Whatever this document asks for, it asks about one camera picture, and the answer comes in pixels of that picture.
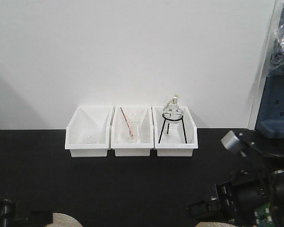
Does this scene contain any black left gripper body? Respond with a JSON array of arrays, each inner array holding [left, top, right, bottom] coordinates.
[[0, 196, 53, 227]]

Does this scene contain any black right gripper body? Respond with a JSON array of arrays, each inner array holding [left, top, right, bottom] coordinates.
[[187, 183, 241, 224]]

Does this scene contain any beige plate with black rim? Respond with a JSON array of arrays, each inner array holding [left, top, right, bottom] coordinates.
[[48, 213, 83, 227]]

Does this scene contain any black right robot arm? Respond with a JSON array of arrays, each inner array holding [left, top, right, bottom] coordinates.
[[187, 130, 284, 227]]

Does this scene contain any right white storage bin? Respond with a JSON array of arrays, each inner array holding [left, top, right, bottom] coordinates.
[[151, 106, 199, 157]]

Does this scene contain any white storage bin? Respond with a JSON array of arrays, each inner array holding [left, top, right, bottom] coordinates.
[[65, 106, 114, 158], [111, 106, 154, 157], [151, 106, 199, 157]]

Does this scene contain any middle white storage bin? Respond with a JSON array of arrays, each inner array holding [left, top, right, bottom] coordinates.
[[111, 106, 154, 157]]

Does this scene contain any glass flask on black tripod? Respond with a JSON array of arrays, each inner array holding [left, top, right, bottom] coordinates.
[[158, 95, 187, 144]]

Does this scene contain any left white storage bin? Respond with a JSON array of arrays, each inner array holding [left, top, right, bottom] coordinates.
[[65, 106, 114, 158]]

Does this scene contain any glass beaker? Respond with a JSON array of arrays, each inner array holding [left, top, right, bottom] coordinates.
[[121, 122, 139, 143]]

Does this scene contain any red striped stirring rod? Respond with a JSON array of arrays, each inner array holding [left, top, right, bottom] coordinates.
[[120, 107, 134, 139]]

